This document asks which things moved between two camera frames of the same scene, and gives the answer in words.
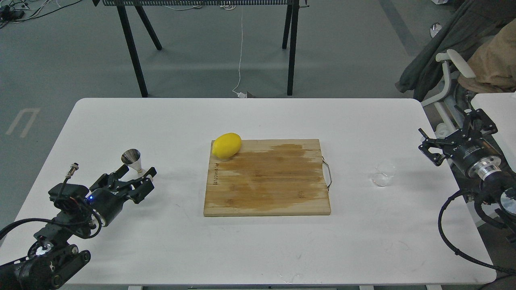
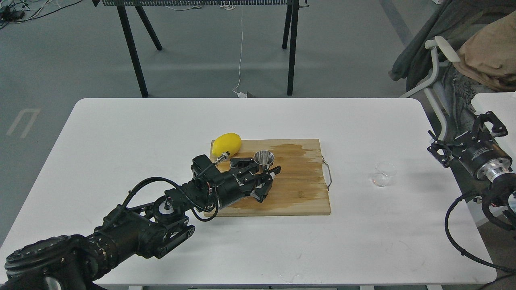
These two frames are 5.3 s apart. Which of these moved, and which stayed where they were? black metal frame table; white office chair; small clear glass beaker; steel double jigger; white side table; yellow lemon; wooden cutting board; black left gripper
Moved: black left gripper; white office chair; steel double jigger
Stayed: small clear glass beaker; white side table; black metal frame table; yellow lemon; wooden cutting board
